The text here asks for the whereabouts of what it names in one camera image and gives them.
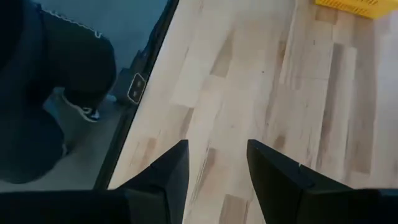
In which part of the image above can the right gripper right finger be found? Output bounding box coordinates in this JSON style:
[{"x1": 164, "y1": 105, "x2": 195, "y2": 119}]
[{"x1": 246, "y1": 139, "x2": 354, "y2": 224}]

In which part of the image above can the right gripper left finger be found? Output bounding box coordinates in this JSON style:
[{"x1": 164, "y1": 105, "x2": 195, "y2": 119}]
[{"x1": 116, "y1": 139, "x2": 190, "y2": 224}]

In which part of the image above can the person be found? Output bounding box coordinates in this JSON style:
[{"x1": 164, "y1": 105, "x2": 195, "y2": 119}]
[{"x1": 0, "y1": 0, "x2": 118, "y2": 185}]

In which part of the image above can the yellow plastic basket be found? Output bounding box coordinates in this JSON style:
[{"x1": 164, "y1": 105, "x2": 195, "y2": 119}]
[{"x1": 313, "y1": 0, "x2": 398, "y2": 20}]

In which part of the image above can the black aluminium table frame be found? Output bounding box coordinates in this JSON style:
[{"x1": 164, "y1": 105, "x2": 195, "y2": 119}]
[{"x1": 93, "y1": 0, "x2": 180, "y2": 191}]

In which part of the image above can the grey corner bracket plate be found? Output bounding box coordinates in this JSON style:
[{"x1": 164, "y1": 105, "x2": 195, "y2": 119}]
[{"x1": 127, "y1": 72, "x2": 147, "y2": 105}]

